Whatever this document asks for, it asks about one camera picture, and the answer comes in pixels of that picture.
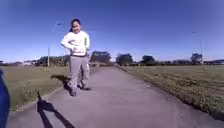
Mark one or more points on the dark tree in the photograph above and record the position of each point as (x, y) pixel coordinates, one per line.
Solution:
(124, 59)
(196, 58)
(147, 60)

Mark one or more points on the grey asphalt path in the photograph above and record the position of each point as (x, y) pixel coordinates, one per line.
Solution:
(123, 100)

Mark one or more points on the person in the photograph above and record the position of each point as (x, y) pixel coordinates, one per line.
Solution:
(78, 43)

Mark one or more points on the row of trees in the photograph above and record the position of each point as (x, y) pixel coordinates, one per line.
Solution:
(55, 61)

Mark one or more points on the street lamp pole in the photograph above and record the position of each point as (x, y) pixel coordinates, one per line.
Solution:
(48, 53)
(201, 50)

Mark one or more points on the dry grass field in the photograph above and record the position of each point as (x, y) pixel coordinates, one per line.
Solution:
(186, 80)
(26, 81)

